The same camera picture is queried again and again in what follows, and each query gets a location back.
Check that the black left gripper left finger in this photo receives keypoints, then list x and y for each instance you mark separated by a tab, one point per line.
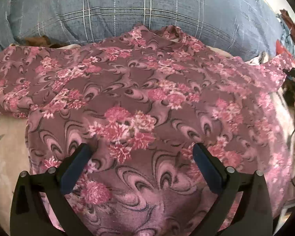
39	206

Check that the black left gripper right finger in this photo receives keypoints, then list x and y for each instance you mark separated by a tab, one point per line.
243	204

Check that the pink floral patterned garment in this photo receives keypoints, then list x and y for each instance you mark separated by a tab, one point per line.
142	101

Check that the cream leaf-print blanket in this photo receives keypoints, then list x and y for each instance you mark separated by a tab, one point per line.
13	160

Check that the blue plaid pillow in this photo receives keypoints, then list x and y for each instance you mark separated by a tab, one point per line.
241	27

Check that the brown cloth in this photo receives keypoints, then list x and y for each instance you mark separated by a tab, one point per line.
42	41

